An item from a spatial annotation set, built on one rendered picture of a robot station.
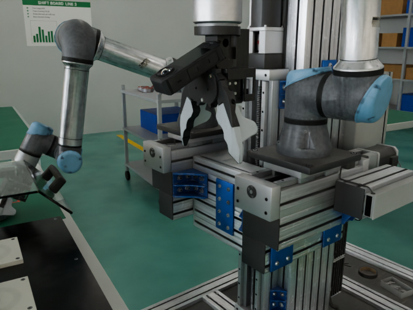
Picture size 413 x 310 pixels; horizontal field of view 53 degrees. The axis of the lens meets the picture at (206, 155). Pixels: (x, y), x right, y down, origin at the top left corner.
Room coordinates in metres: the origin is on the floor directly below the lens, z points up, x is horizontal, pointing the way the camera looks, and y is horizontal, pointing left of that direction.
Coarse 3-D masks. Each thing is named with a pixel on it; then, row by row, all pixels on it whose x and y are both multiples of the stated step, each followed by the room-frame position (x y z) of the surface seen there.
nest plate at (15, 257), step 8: (0, 240) 1.07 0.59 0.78; (8, 240) 1.07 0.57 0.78; (16, 240) 1.07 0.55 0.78; (0, 248) 1.02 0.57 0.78; (8, 248) 1.02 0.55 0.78; (16, 248) 1.02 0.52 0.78; (0, 256) 0.98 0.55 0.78; (8, 256) 0.98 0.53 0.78; (16, 256) 0.98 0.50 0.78; (0, 264) 0.94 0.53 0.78; (8, 264) 0.95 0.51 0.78; (16, 264) 0.96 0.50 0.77
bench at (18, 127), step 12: (0, 108) 3.77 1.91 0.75; (12, 108) 3.77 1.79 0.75; (0, 120) 3.17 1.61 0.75; (12, 120) 3.17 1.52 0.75; (24, 120) 3.18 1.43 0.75; (0, 132) 2.71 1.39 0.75; (12, 132) 2.71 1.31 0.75; (24, 132) 2.71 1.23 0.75; (0, 144) 2.37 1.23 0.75; (12, 144) 2.37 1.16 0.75; (0, 156) 2.20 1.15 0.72; (12, 156) 2.23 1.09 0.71
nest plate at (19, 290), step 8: (16, 280) 0.87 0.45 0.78; (24, 280) 0.87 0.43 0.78; (0, 288) 0.83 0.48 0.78; (8, 288) 0.83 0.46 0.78; (16, 288) 0.83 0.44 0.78; (24, 288) 0.83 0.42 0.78; (0, 296) 0.80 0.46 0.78; (8, 296) 0.80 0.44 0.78; (16, 296) 0.80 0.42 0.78; (24, 296) 0.80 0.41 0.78; (32, 296) 0.80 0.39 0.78; (0, 304) 0.77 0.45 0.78; (8, 304) 0.77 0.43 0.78; (16, 304) 0.77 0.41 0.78; (24, 304) 0.77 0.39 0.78; (32, 304) 0.77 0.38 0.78
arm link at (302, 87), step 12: (300, 72) 1.06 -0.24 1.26; (312, 72) 1.05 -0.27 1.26; (324, 72) 1.05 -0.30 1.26; (288, 84) 1.08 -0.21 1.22; (300, 84) 1.06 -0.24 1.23; (312, 84) 1.04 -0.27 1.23; (288, 96) 1.09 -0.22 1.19; (300, 96) 1.05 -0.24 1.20; (312, 96) 1.03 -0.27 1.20; (288, 108) 1.08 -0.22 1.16; (300, 108) 1.06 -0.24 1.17; (312, 108) 1.04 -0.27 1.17; (312, 120) 1.05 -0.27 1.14
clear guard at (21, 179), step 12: (0, 168) 0.86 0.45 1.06; (12, 168) 0.86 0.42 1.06; (24, 168) 0.86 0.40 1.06; (0, 180) 0.77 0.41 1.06; (12, 180) 0.77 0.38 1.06; (24, 180) 0.77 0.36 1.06; (36, 180) 0.79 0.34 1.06; (0, 192) 0.71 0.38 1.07; (12, 192) 0.71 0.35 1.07; (24, 192) 0.71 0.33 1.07; (36, 192) 0.71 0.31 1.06; (48, 192) 0.76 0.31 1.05; (60, 204) 0.73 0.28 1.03
